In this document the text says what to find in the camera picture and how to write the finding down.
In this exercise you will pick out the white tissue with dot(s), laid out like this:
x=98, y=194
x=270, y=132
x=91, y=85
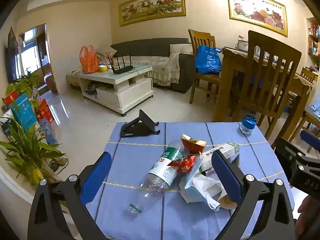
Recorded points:
x=197, y=192

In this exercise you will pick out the black router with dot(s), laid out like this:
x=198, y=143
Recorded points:
x=122, y=68

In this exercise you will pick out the flower painting gold frame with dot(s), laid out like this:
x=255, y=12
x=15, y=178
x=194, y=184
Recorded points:
x=257, y=11

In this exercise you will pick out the grey sofa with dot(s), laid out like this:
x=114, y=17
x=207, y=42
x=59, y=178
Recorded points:
x=183, y=67

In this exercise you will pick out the blue tablecloth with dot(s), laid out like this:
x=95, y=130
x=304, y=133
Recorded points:
x=135, y=160

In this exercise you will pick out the black phone stand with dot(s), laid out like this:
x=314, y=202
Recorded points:
x=136, y=128

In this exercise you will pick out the blue shopping bag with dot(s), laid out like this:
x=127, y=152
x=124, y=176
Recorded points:
x=208, y=60

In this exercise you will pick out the orange plastic bag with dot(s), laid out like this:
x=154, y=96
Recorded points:
x=88, y=61

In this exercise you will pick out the glass jar blue lid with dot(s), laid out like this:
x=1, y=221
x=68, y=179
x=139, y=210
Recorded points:
x=248, y=125

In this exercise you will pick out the clear plastic bottle green label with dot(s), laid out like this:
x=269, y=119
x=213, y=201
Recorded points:
x=160, y=172

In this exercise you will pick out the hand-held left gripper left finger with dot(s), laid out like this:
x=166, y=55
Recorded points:
x=96, y=177

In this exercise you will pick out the wooden dining table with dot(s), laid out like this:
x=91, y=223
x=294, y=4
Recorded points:
x=230, y=80

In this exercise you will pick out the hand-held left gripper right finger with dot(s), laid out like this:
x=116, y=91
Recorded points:
x=226, y=177

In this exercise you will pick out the black television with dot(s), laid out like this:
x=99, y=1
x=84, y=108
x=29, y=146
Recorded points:
x=12, y=57

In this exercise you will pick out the white pot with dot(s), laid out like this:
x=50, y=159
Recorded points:
x=242, y=45

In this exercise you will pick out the white green medicine box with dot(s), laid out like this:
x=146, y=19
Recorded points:
x=222, y=150

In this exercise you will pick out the light blue cloth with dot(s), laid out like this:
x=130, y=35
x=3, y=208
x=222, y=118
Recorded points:
x=315, y=111

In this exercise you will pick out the gold-framed bird painting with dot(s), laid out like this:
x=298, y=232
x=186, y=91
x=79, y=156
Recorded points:
x=152, y=6

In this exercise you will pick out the wall shelf with books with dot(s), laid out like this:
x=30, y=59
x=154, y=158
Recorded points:
x=314, y=42

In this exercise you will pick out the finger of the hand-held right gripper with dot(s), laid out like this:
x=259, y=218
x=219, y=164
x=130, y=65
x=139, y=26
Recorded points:
x=287, y=152
x=311, y=137

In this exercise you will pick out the red gold snack wrapper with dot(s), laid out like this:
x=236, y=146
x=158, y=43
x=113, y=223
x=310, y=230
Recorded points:
x=193, y=145

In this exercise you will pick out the green potted plant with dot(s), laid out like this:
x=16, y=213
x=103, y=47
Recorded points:
x=21, y=86
x=23, y=147

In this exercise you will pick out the person's right hand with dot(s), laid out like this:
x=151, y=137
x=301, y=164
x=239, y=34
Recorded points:
x=308, y=212

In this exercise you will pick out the yellow cup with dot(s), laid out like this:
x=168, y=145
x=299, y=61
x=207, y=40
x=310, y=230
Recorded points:
x=103, y=68

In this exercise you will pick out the wooden chair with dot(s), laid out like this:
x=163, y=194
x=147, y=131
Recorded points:
x=202, y=40
x=272, y=80
x=308, y=75
x=308, y=123

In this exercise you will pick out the red gift box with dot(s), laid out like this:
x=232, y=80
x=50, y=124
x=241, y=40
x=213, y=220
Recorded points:
x=44, y=111

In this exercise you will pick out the white coffee table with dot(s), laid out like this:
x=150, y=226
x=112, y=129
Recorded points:
x=130, y=91

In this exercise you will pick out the white cushion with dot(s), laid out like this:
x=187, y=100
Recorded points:
x=180, y=48

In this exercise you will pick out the blue gift box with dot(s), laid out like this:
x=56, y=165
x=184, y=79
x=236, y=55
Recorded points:
x=25, y=116

